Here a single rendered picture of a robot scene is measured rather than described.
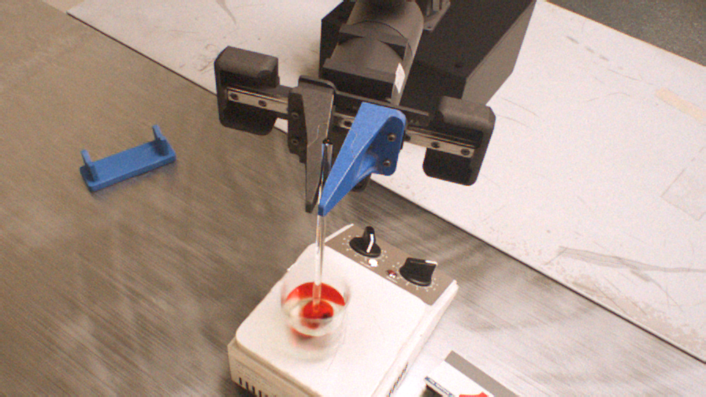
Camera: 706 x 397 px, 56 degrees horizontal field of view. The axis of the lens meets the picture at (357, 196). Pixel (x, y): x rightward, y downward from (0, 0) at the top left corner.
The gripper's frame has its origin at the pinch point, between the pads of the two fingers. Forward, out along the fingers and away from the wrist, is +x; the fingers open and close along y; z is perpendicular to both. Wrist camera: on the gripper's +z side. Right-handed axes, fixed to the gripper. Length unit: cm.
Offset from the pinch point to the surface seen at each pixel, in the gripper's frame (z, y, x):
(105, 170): 25.3, 28.2, -14.4
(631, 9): 116, -70, -226
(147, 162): 25.2, 24.5, -16.9
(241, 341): 17.4, 5.1, 4.5
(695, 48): 116, -94, -208
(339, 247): 20.2, 0.3, -8.6
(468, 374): 25.8, -14.1, -2.3
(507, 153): 26.1, -14.8, -32.6
